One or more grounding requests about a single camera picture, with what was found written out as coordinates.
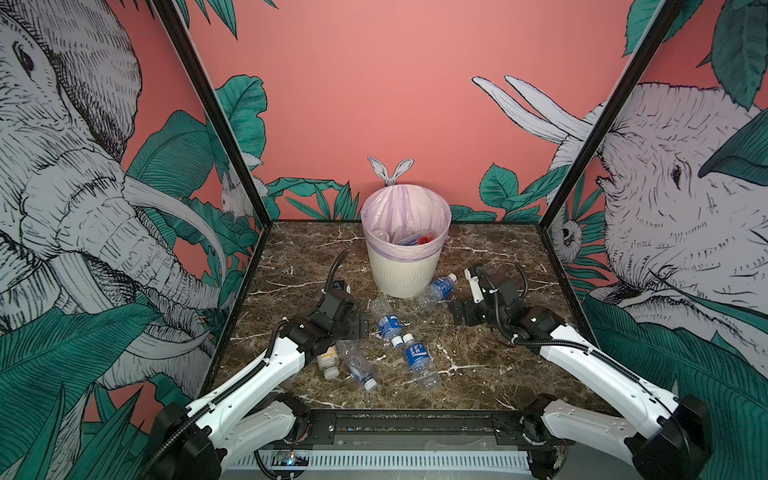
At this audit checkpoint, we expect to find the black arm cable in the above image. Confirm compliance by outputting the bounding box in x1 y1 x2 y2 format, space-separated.
509 262 530 301
323 248 350 295

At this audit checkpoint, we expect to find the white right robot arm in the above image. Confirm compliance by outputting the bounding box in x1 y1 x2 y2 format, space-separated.
450 264 712 479

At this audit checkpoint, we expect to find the clear crushed bottle blue cap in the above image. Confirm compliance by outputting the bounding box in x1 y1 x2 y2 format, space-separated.
336 340 378 392

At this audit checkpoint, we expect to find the white ribbed trash bin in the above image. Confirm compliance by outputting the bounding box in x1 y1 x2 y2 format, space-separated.
367 244 443 299

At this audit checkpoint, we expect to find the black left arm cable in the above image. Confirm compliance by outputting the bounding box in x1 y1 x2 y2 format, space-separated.
323 248 350 295

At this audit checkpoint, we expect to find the black frame post left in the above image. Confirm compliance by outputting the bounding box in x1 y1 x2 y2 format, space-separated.
149 0 274 229

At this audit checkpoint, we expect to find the black frame post right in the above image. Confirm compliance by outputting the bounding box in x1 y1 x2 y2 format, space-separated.
539 0 685 229

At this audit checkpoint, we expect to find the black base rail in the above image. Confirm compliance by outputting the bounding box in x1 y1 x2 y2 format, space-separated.
293 409 574 452

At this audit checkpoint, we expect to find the front blue label bottle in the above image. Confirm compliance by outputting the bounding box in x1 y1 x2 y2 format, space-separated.
402 333 441 390

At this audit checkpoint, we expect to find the purple plastic bin liner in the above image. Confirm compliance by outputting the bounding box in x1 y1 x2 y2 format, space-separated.
360 156 452 257

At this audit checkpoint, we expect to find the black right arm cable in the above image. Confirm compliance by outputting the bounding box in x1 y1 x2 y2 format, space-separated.
509 262 530 301

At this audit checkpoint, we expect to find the black frame post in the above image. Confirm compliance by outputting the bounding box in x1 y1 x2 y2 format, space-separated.
149 0 274 229
539 0 685 229

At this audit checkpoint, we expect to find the beige label pill bottle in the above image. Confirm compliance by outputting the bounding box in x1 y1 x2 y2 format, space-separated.
317 346 340 380

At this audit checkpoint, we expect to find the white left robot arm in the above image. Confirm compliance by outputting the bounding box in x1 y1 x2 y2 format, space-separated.
137 287 367 479

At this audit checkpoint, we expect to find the blue label white cap bottle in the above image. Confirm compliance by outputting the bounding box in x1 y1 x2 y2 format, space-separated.
369 296 404 348

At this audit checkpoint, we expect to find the blue label bottle by bin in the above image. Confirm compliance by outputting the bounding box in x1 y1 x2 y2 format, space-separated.
417 273 458 309

